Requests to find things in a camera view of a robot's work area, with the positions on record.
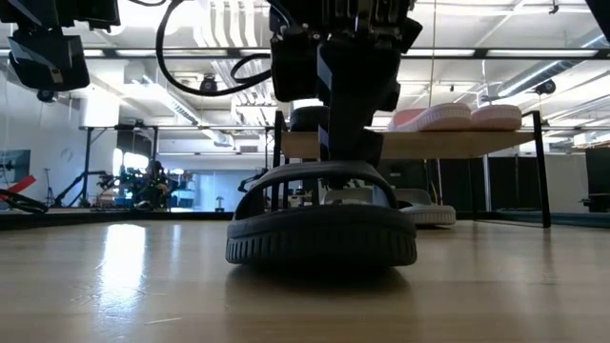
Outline black background table frame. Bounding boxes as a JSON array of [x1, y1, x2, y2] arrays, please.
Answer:
[[78, 124, 161, 209]]

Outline black partition panel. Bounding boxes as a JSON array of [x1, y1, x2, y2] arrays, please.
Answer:
[[488, 156, 543, 212], [585, 147, 610, 213], [450, 157, 485, 213]]

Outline red background strip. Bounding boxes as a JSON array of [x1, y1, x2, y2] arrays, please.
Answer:
[[0, 174, 38, 202]]

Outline wooden shelf black metal frame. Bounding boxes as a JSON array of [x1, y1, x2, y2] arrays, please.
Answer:
[[271, 109, 553, 229]]

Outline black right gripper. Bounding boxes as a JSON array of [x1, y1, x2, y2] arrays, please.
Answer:
[[271, 0, 423, 167]]

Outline thin hanging ceiling cable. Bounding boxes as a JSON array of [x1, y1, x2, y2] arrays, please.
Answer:
[[427, 0, 437, 106]]

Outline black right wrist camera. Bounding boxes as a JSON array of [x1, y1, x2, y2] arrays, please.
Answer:
[[270, 26, 326, 104]]

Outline blue wall picture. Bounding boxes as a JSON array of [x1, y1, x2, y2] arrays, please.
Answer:
[[0, 149, 31, 185]]

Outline pink rubber slide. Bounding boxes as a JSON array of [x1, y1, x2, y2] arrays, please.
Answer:
[[387, 102, 474, 133], [469, 104, 523, 132]]

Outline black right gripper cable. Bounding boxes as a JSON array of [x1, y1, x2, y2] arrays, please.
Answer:
[[154, 0, 274, 98]]

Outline person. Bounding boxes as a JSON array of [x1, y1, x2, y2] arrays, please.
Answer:
[[140, 159, 173, 211]]

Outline black hanging box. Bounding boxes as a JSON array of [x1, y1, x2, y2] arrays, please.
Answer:
[[116, 126, 159, 159]]

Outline black rubber slide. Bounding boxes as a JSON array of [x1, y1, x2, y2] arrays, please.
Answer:
[[289, 105, 331, 133], [224, 160, 418, 268]]

